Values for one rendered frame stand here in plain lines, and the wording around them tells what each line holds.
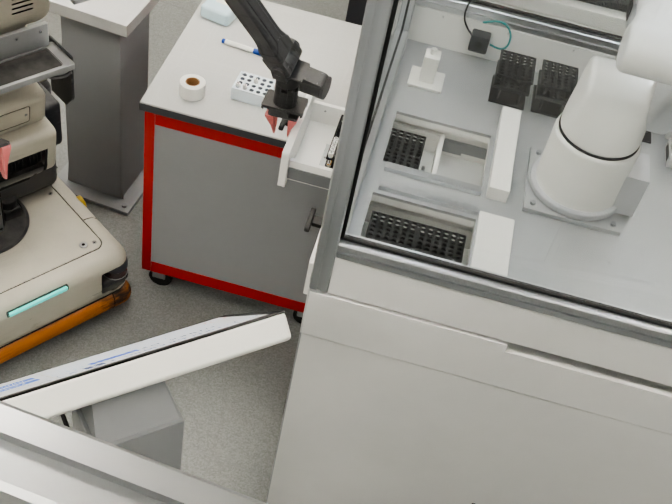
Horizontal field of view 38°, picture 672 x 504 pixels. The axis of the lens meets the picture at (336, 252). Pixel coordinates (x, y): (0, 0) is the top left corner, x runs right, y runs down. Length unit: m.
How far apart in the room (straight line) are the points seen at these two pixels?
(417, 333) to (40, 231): 1.37
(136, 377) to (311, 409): 0.84
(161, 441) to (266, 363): 1.37
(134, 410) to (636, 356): 0.98
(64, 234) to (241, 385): 0.69
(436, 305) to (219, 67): 1.15
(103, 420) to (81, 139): 1.85
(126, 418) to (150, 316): 1.50
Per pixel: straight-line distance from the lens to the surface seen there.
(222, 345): 1.60
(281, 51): 2.21
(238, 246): 2.96
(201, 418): 2.94
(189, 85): 2.71
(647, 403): 2.15
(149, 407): 1.69
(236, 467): 2.86
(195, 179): 2.83
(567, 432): 2.25
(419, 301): 1.98
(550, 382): 2.12
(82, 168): 3.49
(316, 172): 2.37
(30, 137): 2.54
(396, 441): 2.37
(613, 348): 2.03
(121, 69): 3.15
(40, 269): 2.92
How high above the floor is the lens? 2.44
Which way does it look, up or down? 46 degrees down
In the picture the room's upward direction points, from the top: 13 degrees clockwise
